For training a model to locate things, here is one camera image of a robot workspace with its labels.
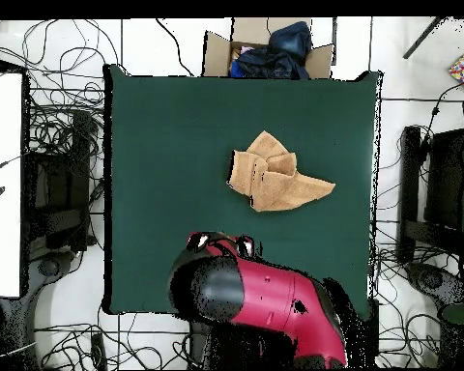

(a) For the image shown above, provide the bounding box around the brown cardboard box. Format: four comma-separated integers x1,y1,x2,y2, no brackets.
202,16,335,80

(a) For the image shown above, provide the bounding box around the black cable tangle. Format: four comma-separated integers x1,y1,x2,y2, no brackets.
372,127,450,368
0,18,121,156
33,304,192,371

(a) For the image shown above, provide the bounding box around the black power strip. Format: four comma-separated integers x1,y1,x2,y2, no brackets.
89,331,108,371

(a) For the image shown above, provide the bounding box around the long black cable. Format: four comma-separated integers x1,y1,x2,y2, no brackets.
155,17,195,77

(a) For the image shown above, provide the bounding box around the dark green table cloth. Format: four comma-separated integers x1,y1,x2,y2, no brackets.
102,64,383,316

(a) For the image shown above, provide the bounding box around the grey metal bar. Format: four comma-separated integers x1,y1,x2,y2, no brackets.
402,16,445,60

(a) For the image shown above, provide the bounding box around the tan terry towel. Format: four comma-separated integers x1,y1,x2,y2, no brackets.
226,129,336,213

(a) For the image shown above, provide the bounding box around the white desk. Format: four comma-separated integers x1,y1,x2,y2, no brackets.
0,71,24,299

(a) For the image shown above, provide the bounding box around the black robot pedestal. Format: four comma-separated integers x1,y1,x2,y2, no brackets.
188,318,299,369

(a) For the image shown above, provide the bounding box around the black frame stand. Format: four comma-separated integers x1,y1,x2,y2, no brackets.
25,110,99,254
396,125,464,264

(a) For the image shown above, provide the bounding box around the grey chair base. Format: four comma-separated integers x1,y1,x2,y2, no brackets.
404,261,464,310
0,246,82,370

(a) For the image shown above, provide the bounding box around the dark blue garment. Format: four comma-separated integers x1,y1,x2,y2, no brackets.
230,20,313,80

